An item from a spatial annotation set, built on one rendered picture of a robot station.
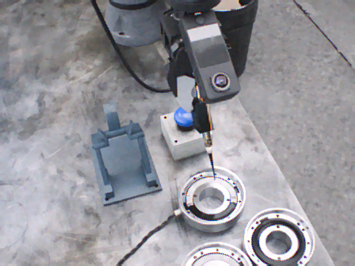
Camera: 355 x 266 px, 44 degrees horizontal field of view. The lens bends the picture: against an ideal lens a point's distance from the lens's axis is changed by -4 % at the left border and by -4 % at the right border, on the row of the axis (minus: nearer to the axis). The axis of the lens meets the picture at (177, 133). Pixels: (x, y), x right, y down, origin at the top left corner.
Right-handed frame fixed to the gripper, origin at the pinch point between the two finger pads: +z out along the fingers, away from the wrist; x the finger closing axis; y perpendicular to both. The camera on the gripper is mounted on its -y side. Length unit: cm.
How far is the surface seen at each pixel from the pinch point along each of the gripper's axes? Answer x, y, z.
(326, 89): -84, 71, 93
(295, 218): -9.5, -17.7, 10.1
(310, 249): -9.4, -23.1, 10.1
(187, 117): 1.0, 3.3, 5.7
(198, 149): -0.1, 0.7, 11.6
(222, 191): -0.6, -9.3, 10.2
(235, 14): -43, 85, 53
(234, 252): 1.4, -19.7, 10.1
